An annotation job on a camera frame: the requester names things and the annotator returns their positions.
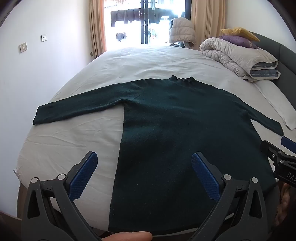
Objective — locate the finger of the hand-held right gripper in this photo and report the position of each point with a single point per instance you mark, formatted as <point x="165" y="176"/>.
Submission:
<point x="289" y="143"/>
<point x="272" y="151"/>

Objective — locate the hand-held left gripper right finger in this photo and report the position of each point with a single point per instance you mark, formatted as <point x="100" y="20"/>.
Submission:
<point x="204" y="176"/>

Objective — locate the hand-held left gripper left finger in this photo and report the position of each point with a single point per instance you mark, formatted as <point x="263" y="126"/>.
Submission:
<point x="84" y="176"/>

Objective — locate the dark green sweater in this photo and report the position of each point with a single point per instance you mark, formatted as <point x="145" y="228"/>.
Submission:
<point x="161" y="127"/>

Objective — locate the person's left hand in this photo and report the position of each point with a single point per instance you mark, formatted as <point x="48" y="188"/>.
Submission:
<point x="127" y="236"/>

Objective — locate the white pillow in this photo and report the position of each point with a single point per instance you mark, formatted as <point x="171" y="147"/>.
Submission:
<point x="275" y="99"/>

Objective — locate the grey headboard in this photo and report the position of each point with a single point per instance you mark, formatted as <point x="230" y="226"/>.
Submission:
<point x="284" y="53"/>

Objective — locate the folded beige duvet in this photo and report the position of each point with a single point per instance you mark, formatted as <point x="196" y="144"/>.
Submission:
<point x="231" y="53"/>

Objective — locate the purple pillow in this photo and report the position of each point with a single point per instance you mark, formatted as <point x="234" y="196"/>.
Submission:
<point x="238" y="41"/>

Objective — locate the yellow pillow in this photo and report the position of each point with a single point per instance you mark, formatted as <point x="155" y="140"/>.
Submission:
<point x="240" y="32"/>

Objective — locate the white bed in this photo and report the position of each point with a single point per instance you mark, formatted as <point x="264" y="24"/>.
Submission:
<point x="150" y="62"/>

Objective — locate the hanging dark shorts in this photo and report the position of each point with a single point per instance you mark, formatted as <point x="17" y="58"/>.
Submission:
<point x="121" y="36"/>

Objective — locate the beige puffer jacket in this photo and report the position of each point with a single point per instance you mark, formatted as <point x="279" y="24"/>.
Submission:
<point x="182" y="30"/>

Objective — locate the beige curtain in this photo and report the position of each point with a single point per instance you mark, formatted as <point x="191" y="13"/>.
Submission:
<point x="98" y="25"/>
<point x="208" y="16"/>

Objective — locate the black framed window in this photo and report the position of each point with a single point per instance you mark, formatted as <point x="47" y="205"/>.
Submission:
<point x="144" y="27"/>

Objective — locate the hanging black garment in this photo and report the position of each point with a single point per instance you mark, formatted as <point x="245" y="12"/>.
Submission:
<point x="122" y="17"/>

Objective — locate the white wall socket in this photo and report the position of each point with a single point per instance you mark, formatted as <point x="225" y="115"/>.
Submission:
<point x="23" y="47"/>
<point x="44" y="37"/>

